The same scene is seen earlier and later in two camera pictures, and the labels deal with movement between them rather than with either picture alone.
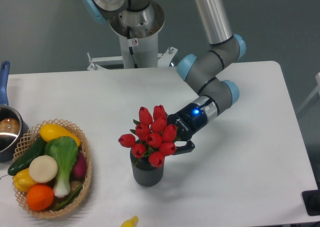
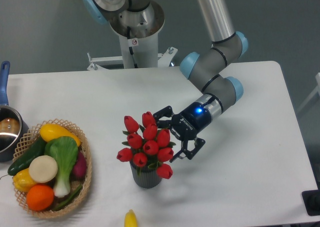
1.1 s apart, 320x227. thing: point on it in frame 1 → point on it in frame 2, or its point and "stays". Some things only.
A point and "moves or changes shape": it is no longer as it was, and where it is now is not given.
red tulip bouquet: x=153 y=137 moves or changes shape
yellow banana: x=131 y=222 moves or changes shape
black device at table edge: x=311 y=200 stays
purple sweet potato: x=79 y=171 stays
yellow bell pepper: x=22 y=181 stays
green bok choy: x=64 y=149 stays
